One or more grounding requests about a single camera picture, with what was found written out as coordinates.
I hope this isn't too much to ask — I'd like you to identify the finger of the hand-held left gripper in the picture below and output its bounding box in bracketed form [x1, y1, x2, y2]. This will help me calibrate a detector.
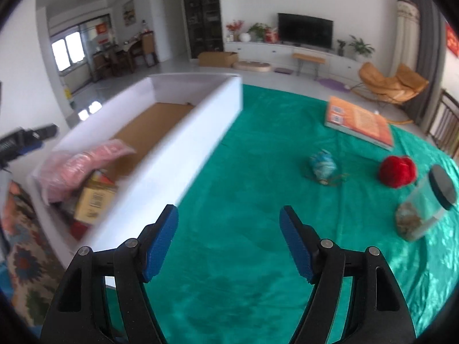
[14, 142, 44, 156]
[27, 124, 60, 141]

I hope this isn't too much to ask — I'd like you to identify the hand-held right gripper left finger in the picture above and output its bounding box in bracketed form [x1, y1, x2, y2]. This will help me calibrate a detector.
[41, 204, 179, 344]

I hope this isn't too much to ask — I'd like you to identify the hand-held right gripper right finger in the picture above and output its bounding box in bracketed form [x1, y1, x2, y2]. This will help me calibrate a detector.
[279, 205, 418, 344]

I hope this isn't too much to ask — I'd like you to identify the pink plastic packet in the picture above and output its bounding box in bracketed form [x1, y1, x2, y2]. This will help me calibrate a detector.
[37, 140, 136, 204]

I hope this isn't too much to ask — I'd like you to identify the beige tissue pack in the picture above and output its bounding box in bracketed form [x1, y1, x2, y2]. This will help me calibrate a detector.
[73, 175, 119, 224]

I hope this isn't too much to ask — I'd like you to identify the long red packet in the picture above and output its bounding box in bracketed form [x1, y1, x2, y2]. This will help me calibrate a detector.
[68, 220, 90, 241]

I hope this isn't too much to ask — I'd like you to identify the white cardboard box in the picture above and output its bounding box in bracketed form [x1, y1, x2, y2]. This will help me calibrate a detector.
[27, 73, 244, 289]

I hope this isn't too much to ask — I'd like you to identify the green satin tablecloth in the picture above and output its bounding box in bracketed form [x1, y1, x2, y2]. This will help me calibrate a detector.
[104, 84, 459, 344]

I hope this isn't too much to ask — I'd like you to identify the blue patterned pouch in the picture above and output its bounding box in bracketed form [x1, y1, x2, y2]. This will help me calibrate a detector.
[305, 148, 350, 187]

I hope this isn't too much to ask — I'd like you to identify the glass sliding door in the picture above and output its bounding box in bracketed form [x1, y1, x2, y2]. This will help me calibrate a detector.
[50, 14, 112, 87]

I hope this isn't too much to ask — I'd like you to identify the patterned rug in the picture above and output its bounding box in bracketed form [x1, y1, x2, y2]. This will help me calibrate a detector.
[0, 181, 74, 334]

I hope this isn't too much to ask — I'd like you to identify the wooden dining table set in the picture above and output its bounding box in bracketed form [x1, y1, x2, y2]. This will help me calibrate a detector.
[92, 30, 159, 79]

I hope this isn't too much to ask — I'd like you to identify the red yarn ball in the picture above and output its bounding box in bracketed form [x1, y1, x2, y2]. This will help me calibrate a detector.
[379, 155, 417, 189]

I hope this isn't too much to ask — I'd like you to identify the clear jar with black lid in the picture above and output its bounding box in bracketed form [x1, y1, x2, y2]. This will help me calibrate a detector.
[394, 165, 458, 241]

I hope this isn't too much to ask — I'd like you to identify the orange book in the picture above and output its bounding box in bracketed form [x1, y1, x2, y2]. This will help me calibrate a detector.
[324, 95, 395, 151]

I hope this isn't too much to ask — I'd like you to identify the round beige cushion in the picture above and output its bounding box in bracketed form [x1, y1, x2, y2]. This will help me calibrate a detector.
[233, 61, 272, 73]

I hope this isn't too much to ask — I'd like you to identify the orange lounge chair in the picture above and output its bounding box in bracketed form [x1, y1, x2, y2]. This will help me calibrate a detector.
[351, 62, 430, 124]

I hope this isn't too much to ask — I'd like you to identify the brown cardboard box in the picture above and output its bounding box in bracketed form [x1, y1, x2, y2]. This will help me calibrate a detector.
[198, 51, 239, 69]

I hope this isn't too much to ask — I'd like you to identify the wooden stool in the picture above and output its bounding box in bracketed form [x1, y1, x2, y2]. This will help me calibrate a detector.
[291, 52, 326, 79]

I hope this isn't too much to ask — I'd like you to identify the wooden chair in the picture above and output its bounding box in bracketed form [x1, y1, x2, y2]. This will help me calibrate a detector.
[427, 89, 459, 158]

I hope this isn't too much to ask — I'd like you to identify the white television cabinet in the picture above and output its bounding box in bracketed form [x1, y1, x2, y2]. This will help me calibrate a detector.
[224, 40, 364, 76]

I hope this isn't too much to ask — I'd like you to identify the dark display cabinet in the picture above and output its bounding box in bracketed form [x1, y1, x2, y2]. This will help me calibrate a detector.
[180, 0, 225, 59]

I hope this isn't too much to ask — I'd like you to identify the large potted plant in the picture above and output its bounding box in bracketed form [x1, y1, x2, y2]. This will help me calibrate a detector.
[349, 35, 375, 61]

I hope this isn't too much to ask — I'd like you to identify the flat screen television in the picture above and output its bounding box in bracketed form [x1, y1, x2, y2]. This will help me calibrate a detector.
[278, 12, 334, 50]

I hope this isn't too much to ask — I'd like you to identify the red flower arrangement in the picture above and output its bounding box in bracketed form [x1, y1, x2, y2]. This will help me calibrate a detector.
[226, 19, 245, 42]

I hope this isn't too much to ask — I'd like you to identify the green plant with red ornaments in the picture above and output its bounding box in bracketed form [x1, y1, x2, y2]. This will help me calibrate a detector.
[248, 22, 271, 42]

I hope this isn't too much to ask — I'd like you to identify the white standing air conditioner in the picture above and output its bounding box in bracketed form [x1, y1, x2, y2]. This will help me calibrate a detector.
[391, 0, 421, 76]

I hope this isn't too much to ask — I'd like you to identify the grey curtain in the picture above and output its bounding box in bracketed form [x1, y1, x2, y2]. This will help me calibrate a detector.
[407, 0, 449, 126]

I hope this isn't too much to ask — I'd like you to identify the framed wall painting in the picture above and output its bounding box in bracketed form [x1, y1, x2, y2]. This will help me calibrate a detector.
[122, 0, 136, 26]

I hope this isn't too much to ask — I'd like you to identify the red wall hanging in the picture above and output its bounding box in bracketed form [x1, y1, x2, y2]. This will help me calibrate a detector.
[445, 21, 459, 58]

